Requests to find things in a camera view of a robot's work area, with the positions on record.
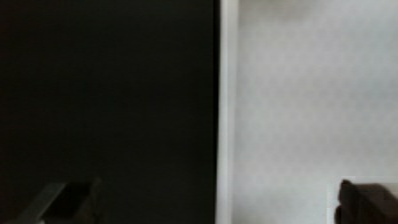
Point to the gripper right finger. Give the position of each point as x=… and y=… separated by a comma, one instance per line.
x=368, y=204

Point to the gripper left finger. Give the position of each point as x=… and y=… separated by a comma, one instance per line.
x=64, y=205

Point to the white desk top tray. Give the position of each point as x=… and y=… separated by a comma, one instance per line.
x=308, y=115

